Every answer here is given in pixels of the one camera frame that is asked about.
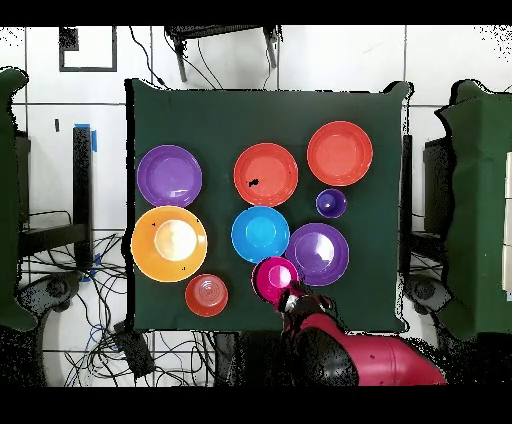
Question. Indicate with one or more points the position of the purple plastic bowl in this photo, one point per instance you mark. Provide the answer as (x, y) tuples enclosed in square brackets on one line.
[(320, 256), (169, 176)]

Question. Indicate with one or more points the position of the black table frame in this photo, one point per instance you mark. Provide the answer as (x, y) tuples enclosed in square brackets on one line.
[(82, 180)]

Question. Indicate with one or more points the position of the wide red-orange bowl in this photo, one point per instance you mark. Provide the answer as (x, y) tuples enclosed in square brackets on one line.
[(272, 168), (340, 152)]

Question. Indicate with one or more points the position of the large yellow-orange bowl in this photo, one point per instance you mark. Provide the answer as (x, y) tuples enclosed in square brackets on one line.
[(144, 244)]

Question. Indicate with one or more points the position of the green cloth covered table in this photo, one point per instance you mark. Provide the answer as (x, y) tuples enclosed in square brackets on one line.
[(8, 200), (476, 200)]

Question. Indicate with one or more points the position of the black metal chair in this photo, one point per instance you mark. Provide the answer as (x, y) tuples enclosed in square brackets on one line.
[(216, 31)]

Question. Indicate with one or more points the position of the blue tape strip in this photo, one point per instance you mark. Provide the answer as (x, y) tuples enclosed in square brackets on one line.
[(94, 142)]

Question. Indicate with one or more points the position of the purple plastic cup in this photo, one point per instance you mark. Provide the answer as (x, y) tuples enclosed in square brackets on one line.
[(331, 203)]

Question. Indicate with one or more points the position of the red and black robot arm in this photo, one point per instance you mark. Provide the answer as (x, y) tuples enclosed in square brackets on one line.
[(380, 356)]

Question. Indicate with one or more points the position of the blue plastic bowl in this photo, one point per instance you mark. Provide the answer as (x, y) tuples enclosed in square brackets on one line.
[(260, 234)]

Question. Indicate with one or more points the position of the dark green tablecloth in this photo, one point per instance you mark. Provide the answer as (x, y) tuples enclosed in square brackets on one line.
[(240, 116)]

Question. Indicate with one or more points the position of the small deep orange bowl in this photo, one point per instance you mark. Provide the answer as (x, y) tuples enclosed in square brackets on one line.
[(206, 295)]

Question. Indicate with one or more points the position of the black power brick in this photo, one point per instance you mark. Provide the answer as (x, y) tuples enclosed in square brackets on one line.
[(134, 352)]

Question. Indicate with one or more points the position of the pink plastic bowl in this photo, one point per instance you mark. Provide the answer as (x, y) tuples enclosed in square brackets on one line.
[(272, 278)]

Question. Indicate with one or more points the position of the black square frame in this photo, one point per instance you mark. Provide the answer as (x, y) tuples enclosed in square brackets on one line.
[(68, 40)]

